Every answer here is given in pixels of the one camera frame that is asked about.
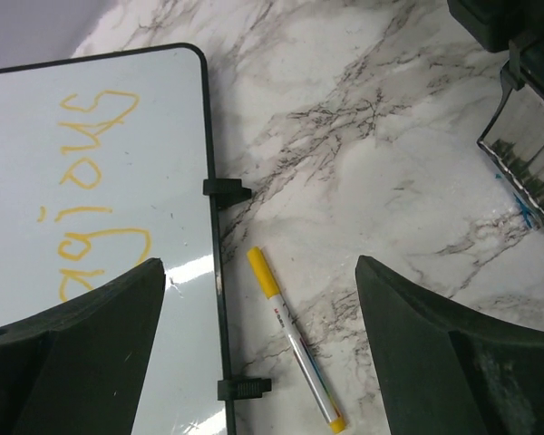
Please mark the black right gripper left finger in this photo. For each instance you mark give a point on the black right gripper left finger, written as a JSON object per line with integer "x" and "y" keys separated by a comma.
{"x": 79, "y": 367}

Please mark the black toolbox clear lids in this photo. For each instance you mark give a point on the black toolbox clear lids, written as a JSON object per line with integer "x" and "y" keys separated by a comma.
{"x": 514, "y": 138}

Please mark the yellow marker cap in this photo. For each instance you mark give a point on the yellow marker cap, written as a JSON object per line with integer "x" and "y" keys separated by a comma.
{"x": 262, "y": 272}

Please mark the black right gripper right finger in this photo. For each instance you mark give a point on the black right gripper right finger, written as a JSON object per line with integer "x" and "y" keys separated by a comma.
{"x": 444, "y": 368}

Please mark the white tablet whiteboard black frame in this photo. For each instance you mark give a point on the white tablet whiteboard black frame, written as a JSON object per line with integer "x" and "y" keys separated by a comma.
{"x": 108, "y": 161}

